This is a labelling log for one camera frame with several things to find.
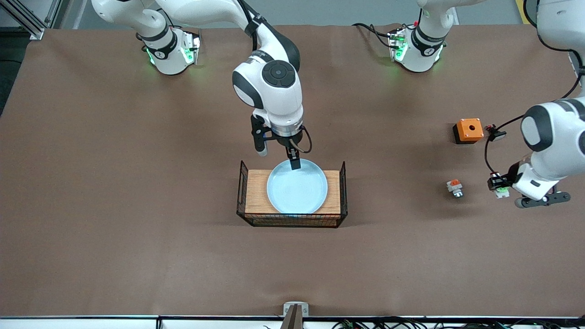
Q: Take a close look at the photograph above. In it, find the red button green contact block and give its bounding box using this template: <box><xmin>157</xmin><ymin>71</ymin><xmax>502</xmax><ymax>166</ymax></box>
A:
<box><xmin>490</xmin><ymin>172</ymin><xmax>511</xmax><ymax>200</ymax></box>

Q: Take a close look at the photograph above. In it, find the light blue round plate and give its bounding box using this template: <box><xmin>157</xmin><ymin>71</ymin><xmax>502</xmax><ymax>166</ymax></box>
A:
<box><xmin>266</xmin><ymin>159</ymin><xmax>329</xmax><ymax>214</ymax></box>

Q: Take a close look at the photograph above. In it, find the green-lit arm base box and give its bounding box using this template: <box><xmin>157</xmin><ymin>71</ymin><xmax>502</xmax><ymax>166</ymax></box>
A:
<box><xmin>180</xmin><ymin>30</ymin><xmax>202</xmax><ymax>65</ymax></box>
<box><xmin>388</xmin><ymin>27</ymin><xmax>408</xmax><ymax>63</ymax></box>

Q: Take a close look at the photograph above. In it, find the black push button head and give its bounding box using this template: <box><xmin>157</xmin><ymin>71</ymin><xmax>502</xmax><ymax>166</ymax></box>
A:
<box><xmin>484</xmin><ymin>123</ymin><xmax>507</xmax><ymax>141</ymax></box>

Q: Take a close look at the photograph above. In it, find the brown table cover sheet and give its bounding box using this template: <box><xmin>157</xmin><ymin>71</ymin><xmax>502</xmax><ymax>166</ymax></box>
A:
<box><xmin>0</xmin><ymin>24</ymin><xmax>585</xmax><ymax>318</ymax></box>

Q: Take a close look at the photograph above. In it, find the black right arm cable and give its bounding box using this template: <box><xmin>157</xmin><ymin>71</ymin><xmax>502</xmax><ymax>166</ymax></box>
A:
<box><xmin>235</xmin><ymin>0</ymin><xmax>313</xmax><ymax>154</ymax></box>

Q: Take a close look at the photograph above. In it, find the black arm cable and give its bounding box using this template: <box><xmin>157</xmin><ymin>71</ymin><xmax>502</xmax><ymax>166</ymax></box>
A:
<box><xmin>235</xmin><ymin>0</ymin><xmax>313</xmax><ymax>154</ymax></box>
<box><xmin>484</xmin><ymin>0</ymin><xmax>585</xmax><ymax>173</ymax></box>

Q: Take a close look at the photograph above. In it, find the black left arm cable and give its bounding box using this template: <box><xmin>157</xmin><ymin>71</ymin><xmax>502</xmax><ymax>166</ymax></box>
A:
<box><xmin>484</xmin><ymin>0</ymin><xmax>585</xmax><ymax>173</ymax></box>

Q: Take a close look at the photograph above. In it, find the wire basket with wooden top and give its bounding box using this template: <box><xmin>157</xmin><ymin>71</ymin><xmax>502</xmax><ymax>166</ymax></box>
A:
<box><xmin>236</xmin><ymin>160</ymin><xmax>349</xmax><ymax>229</ymax></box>

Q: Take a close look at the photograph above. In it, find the orange button enclosure box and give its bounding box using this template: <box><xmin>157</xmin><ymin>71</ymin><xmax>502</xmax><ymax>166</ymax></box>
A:
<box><xmin>452</xmin><ymin>118</ymin><xmax>484</xmax><ymax>145</ymax></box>

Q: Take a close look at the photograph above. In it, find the black base power cable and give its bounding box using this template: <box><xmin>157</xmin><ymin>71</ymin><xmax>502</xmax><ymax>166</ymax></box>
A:
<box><xmin>352</xmin><ymin>22</ymin><xmax>394</xmax><ymax>48</ymax></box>

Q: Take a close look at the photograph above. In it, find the grey metal camera mount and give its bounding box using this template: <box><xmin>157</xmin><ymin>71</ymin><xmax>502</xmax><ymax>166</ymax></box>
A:
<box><xmin>280</xmin><ymin>302</ymin><xmax>309</xmax><ymax>329</ymax></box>

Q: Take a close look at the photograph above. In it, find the white table edge rail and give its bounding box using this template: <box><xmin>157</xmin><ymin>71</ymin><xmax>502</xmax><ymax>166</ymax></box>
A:
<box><xmin>0</xmin><ymin>315</ymin><xmax>585</xmax><ymax>329</ymax></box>

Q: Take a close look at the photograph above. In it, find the aluminium frame profile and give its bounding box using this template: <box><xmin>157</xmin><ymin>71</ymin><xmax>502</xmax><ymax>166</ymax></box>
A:
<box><xmin>0</xmin><ymin>0</ymin><xmax>63</xmax><ymax>41</ymax></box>

